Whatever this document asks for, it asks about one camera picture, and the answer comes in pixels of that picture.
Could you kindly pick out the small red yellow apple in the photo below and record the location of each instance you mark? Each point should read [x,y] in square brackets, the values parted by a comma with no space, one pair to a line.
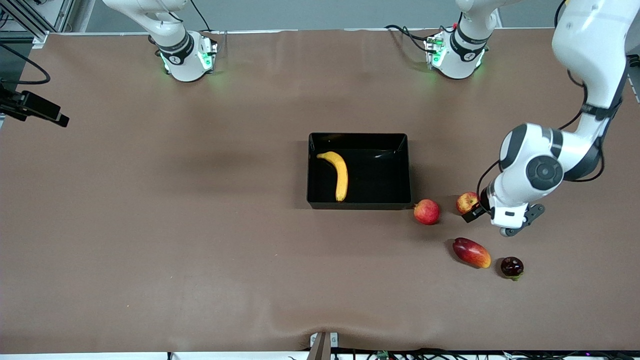
[467,201]

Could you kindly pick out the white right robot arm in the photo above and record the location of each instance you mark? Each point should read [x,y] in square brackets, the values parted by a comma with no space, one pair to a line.
[182,52]

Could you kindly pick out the black rectangular plastic box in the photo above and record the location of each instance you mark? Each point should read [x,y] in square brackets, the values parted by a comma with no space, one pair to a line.
[375,175]

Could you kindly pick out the red yellow mango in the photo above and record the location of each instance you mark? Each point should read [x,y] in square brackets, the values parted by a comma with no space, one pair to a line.
[471,252]

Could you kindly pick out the dark purple mangosteen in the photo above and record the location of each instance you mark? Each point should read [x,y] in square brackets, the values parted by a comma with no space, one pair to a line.
[512,266]

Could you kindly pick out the large red apple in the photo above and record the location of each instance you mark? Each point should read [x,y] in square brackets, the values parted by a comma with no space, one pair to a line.
[426,212]

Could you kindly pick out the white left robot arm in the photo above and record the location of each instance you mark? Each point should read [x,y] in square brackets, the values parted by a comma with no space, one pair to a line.
[542,170]

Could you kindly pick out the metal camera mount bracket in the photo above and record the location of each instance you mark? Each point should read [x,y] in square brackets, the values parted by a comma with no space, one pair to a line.
[322,342]

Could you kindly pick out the yellow banana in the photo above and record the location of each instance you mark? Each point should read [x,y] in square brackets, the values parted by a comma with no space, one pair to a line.
[341,175]

